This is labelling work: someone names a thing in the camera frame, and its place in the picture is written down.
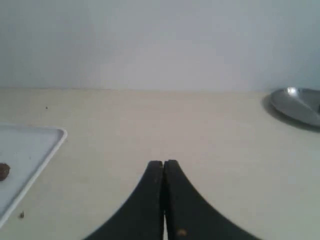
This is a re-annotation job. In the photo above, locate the round metal plate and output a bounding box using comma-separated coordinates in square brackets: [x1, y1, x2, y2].
[270, 86, 320, 128]

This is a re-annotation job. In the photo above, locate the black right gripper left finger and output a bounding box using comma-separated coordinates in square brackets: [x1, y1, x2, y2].
[86, 161, 164, 240]

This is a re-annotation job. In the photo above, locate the red fruit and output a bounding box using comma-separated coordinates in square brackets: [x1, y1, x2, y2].
[0, 162, 11, 181]

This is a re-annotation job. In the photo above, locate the white rectangular plastic tray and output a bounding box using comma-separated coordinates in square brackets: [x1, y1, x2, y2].
[0, 123, 68, 226]

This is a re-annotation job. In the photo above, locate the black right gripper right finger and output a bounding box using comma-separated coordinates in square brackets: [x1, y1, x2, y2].
[164, 160, 258, 240]

